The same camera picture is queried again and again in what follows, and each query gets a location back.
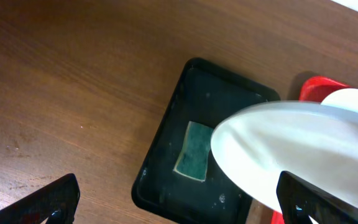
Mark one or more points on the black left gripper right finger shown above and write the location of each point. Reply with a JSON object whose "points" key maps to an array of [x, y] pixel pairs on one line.
{"points": [[302, 203]]}

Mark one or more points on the light green plate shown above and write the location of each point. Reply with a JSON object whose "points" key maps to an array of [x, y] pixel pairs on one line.
{"points": [[345, 98]]}

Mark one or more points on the white plate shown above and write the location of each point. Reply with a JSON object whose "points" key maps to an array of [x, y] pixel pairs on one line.
{"points": [[318, 143]]}

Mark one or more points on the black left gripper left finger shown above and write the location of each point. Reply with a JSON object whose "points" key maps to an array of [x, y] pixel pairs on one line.
{"points": [[53, 203]]}

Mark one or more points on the red plastic tray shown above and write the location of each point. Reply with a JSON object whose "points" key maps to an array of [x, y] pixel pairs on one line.
{"points": [[317, 88]]}

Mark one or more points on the black rectangular tray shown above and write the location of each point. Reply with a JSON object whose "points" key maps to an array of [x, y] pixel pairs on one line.
{"points": [[180, 179]]}

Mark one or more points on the green yellow sponge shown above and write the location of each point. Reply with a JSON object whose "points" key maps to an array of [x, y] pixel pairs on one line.
{"points": [[192, 161]]}

